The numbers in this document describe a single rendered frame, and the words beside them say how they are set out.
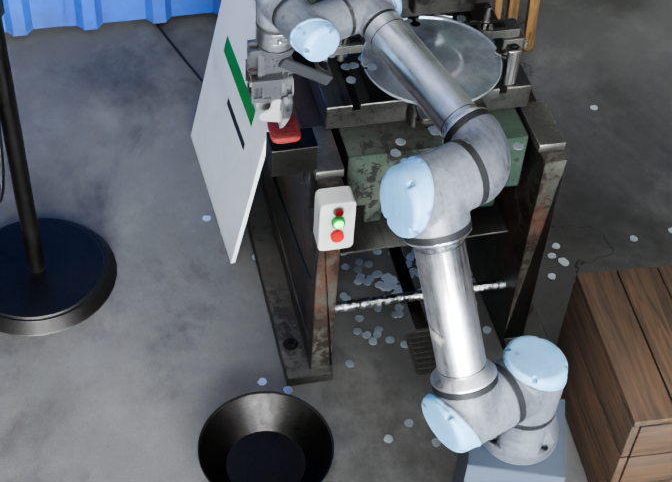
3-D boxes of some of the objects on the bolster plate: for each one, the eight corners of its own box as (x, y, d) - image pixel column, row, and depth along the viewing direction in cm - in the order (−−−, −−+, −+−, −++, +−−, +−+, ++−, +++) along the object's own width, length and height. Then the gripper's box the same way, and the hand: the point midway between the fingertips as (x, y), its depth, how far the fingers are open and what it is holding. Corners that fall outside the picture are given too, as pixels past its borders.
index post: (516, 84, 266) (523, 48, 259) (502, 85, 266) (509, 49, 259) (512, 75, 268) (519, 40, 261) (498, 77, 268) (505, 41, 261)
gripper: (244, 29, 234) (244, 115, 249) (253, 60, 228) (252, 145, 243) (289, 25, 236) (286, 110, 251) (299, 55, 230) (295, 140, 245)
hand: (284, 121), depth 247 cm, fingers closed, pressing on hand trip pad
